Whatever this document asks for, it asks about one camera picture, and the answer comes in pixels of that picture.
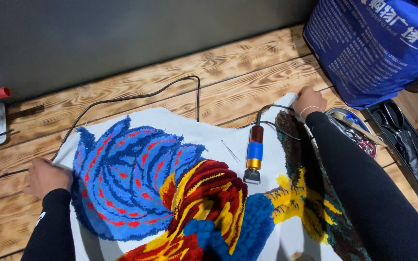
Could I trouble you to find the wooden handled brush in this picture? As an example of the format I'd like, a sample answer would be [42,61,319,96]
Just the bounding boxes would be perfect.
[331,111,388,148]

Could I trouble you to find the electric carpet trimmer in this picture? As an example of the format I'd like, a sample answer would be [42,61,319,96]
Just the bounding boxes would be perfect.
[243,125,265,185]

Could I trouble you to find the pink handled scissors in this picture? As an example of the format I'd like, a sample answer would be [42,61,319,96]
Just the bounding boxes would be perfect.
[355,139,377,157]

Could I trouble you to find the person's left hand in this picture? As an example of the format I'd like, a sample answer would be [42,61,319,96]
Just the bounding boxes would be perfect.
[23,158,74,200]

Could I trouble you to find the large black scissors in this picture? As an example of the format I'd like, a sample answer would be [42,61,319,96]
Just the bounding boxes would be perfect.
[372,101,418,190]

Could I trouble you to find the black power cable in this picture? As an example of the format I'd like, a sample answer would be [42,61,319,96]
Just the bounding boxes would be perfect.
[0,75,313,208]

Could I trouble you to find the blue shopping bag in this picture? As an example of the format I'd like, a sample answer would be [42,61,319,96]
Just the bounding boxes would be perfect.
[302,0,418,111]

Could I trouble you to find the thin metal tweezers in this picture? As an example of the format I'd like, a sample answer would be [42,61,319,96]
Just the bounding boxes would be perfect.
[220,139,241,163]

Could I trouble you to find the colourful tufted rug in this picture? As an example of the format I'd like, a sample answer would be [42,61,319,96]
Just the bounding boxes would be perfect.
[51,92,373,261]

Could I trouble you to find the round metal tray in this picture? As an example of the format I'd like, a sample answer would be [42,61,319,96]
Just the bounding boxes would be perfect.
[324,107,379,160]

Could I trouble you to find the person's right hand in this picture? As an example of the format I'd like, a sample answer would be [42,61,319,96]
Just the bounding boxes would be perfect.
[291,86,328,120]

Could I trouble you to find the thin white bracelet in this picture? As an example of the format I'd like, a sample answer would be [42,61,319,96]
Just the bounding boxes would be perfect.
[299,105,324,119]

